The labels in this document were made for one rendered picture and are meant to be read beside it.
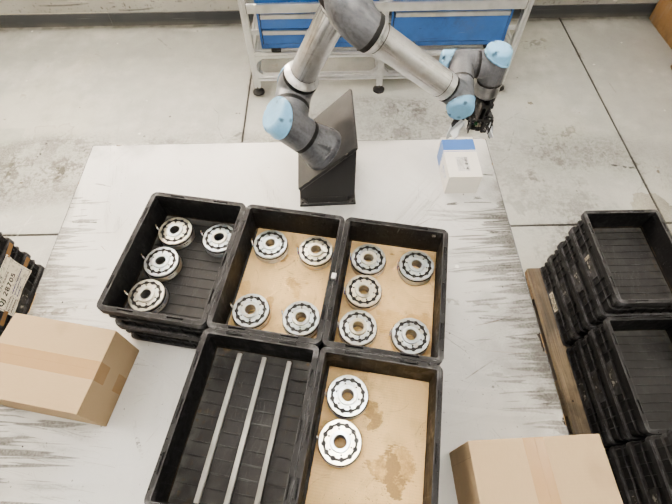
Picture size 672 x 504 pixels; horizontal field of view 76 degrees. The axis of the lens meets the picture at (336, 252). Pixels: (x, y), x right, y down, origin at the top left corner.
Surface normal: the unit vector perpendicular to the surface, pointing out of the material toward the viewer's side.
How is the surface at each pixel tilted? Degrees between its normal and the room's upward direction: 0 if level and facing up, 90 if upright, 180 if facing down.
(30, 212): 0
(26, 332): 0
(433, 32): 90
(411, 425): 0
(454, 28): 90
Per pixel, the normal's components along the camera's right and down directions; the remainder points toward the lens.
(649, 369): -0.01, -0.53
